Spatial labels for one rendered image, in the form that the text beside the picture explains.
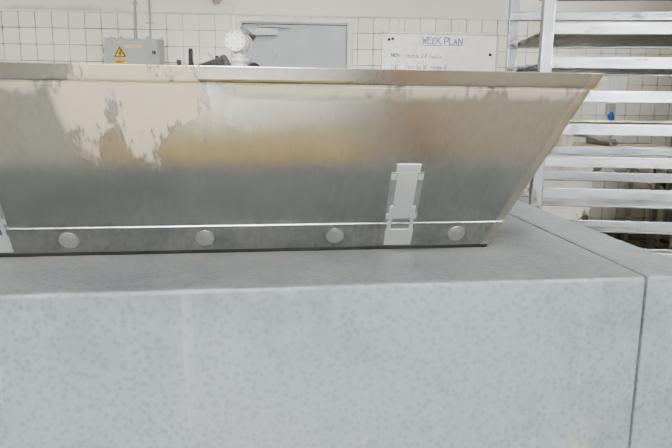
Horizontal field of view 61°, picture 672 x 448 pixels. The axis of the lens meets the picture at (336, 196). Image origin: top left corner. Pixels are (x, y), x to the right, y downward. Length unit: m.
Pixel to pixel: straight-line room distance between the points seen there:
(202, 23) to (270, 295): 5.42
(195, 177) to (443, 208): 0.19
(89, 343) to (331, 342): 0.15
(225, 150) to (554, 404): 0.29
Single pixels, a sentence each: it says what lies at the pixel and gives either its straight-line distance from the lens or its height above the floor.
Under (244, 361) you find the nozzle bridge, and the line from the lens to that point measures 0.39.
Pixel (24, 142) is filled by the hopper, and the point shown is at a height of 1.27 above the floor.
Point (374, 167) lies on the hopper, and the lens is 0.42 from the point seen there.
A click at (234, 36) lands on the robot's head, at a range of 1.87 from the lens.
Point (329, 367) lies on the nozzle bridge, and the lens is 0.40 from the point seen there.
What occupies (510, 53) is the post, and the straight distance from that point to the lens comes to 2.11.
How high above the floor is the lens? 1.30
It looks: 9 degrees down
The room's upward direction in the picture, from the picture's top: 1 degrees clockwise
